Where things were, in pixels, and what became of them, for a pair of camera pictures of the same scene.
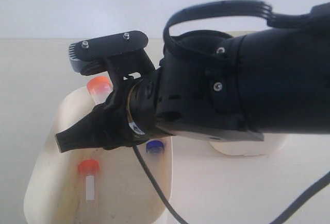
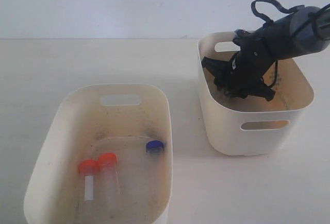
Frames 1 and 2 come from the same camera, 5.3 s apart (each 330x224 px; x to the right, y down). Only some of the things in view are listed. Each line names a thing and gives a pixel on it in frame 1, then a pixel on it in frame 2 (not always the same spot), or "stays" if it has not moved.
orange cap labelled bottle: [88, 169] stays
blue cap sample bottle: [154, 149] stays
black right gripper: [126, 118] → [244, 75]
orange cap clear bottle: [99, 87] → [109, 182]
